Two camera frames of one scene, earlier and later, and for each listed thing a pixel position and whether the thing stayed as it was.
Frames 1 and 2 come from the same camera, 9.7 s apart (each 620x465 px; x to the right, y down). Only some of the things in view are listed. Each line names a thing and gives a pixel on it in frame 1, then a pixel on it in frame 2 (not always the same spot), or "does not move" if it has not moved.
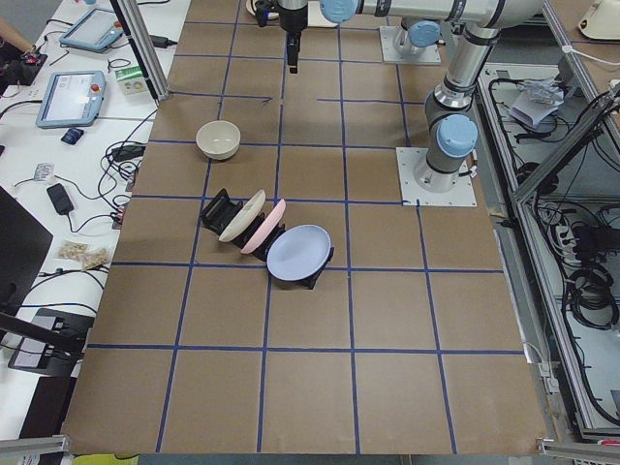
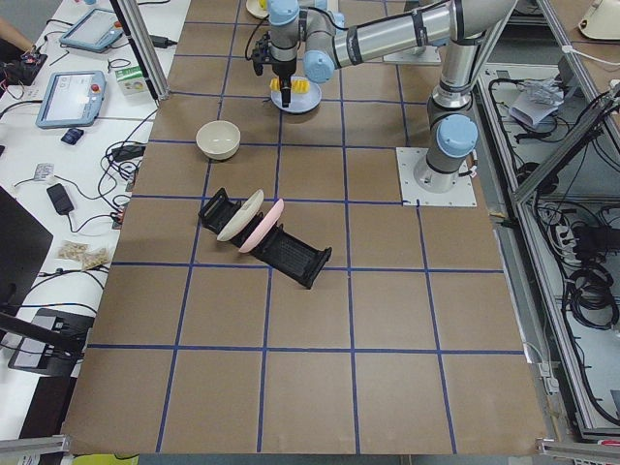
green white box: [131, 81] does not move
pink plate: [265, 230] does not move
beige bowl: [218, 139] does not move
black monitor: [25, 242] does not move
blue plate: [297, 253] -> [298, 102]
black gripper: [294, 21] -> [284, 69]
